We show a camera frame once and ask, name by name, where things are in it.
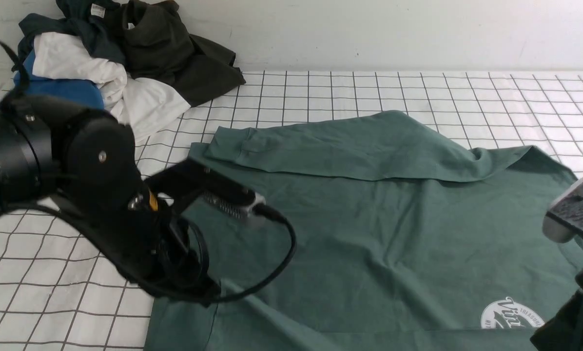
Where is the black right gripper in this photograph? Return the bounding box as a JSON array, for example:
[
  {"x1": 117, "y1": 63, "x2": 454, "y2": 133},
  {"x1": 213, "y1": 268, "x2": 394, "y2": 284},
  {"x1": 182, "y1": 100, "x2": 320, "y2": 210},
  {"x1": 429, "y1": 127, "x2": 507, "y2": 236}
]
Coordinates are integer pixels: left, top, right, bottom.
[{"x1": 530, "y1": 270, "x2": 583, "y2": 351}]

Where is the green long sleeve shirt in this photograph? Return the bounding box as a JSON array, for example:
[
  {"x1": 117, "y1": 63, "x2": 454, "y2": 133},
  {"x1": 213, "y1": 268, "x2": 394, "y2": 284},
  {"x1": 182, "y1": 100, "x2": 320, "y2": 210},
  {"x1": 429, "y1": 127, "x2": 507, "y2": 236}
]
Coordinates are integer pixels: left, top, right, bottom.
[{"x1": 144, "y1": 111, "x2": 583, "y2": 351}]

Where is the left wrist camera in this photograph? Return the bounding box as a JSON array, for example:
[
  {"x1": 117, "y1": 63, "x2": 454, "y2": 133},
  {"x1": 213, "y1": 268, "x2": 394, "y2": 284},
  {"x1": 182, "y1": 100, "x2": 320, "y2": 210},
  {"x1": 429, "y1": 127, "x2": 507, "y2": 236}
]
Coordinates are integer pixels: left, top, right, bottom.
[{"x1": 195, "y1": 167, "x2": 266, "y2": 223}]

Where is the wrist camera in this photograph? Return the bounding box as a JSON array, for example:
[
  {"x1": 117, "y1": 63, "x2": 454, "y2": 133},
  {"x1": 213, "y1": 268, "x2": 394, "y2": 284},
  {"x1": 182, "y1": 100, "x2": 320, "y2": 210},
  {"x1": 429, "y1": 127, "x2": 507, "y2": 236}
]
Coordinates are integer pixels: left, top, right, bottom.
[
  {"x1": 195, "y1": 167, "x2": 266, "y2": 223},
  {"x1": 543, "y1": 177, "x2": 583, "y2": 243}
]

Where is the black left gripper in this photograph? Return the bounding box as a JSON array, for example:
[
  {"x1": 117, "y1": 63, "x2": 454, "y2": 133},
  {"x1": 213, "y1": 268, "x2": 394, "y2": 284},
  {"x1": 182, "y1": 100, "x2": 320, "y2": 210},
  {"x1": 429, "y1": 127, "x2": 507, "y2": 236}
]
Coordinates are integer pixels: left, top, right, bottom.
[{"x1": 53, "y1": 161, "x2": 221, "y2": 307}]

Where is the white shirt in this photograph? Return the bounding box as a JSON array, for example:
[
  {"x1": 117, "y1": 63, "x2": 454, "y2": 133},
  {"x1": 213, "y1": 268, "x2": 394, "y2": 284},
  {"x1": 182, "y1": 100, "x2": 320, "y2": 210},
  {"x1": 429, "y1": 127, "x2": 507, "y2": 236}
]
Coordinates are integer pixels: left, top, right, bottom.
[{"x1": 32, "y1": 33, "x2": 191, "y2": 141}]

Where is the dark navy shirt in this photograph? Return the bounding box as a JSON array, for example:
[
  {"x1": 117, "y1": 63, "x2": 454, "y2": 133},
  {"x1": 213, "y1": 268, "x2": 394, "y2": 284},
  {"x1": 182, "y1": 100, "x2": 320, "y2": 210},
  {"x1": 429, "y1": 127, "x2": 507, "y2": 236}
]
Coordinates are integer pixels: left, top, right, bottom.
[{"x1": 18, "y1": 0, "x2": 126, "y2": 64}]

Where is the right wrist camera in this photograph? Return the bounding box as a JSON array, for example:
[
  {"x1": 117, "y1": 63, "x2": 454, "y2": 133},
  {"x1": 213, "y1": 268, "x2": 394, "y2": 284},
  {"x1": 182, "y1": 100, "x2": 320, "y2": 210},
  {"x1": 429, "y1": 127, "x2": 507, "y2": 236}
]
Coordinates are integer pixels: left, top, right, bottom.
[{"x1": 543, "y1": 177, "x2": 583, "y2": 243}]

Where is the blue shirt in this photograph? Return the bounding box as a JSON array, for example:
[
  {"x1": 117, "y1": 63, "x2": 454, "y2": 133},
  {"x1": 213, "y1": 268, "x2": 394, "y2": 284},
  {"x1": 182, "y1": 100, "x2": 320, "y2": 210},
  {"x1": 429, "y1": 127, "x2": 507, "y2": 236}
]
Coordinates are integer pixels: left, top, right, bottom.
[{"x1": 23, "y1": 50, "x2": 105, "y2": 109}]

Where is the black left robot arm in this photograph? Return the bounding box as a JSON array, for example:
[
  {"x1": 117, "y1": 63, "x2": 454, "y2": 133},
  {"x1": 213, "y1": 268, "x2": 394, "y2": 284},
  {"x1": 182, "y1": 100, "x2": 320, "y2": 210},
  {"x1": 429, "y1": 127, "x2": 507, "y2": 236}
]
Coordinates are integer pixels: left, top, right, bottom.
[{"x1": 0, "y1": 94, "x2": 220, "y2": 305}]

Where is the white grid tablecloth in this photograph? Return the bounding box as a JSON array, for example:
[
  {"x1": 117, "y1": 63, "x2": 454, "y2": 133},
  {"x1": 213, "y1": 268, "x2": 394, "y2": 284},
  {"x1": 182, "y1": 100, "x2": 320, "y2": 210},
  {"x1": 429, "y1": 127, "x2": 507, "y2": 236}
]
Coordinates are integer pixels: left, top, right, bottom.
[{"x1": 0, "y1": 71, "x2": 583, "y2": 351}]

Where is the dark olive shirt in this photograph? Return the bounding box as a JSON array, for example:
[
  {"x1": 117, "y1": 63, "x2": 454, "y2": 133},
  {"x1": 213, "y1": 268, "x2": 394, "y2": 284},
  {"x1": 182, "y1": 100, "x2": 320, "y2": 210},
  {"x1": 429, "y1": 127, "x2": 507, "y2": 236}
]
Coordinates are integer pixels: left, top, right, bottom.
[{"x1": 118, "y1": 0, "x2": 246, "y2": 106}]

